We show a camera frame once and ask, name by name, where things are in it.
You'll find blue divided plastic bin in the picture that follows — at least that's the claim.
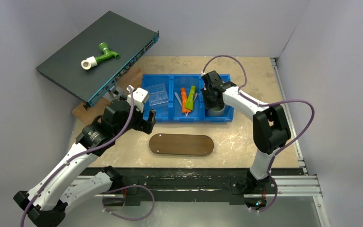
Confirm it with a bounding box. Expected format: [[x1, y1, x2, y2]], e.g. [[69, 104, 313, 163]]
[[141, 74, 234, 123]]

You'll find metal bracket on board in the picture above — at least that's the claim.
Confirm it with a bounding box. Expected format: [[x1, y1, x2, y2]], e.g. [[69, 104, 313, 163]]
[[107, 86, 128, 101]]

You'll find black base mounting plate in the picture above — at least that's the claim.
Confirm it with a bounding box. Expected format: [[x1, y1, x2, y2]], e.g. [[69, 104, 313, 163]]
[[104, 167, 303, 207]]

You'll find green toothpaste tube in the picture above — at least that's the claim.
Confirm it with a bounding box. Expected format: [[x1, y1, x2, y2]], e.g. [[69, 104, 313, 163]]
[[185, 86, 196, 111]]

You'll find clear plastic blister pack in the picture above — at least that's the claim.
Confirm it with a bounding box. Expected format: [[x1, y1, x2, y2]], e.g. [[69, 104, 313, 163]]
[[146, 83, 169, 109]]

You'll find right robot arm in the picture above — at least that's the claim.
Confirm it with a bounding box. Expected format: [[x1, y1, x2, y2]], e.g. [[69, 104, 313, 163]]
[[201, 71, 291, 193]]

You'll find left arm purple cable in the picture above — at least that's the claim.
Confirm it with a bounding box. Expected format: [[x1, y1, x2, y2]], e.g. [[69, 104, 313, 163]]
[[19, 85, 156, 227]]

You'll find white toothbrush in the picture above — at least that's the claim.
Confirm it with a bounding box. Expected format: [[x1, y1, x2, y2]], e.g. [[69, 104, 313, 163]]
[[174, 92, 183, 107]]

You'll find brown oval wooden tray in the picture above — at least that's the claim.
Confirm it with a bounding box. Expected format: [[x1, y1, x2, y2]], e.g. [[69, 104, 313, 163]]
[[148, 133, 215, 156]]

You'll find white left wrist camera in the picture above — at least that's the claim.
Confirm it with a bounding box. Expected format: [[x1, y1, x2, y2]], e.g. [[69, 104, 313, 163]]
[[127, 85, 149, 113]]

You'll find dark network switch box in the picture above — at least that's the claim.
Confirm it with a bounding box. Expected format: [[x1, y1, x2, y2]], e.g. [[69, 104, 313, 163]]
[[36, 11, 159, 110]]

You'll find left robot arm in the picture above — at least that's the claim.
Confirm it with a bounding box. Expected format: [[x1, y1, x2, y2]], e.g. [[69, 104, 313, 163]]
[[14, 100, 156, 227]]

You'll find grey mug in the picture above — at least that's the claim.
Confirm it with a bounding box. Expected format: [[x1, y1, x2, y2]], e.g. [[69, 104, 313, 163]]
[[206, 105, 225, 117]]

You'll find wooden board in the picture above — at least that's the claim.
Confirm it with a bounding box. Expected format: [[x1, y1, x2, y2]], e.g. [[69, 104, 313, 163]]
[[72, 66, 146, 125]]

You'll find green white pipe fitting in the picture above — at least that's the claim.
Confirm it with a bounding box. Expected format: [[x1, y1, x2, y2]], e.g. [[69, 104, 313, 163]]
[[80, 43, 120, 70]]

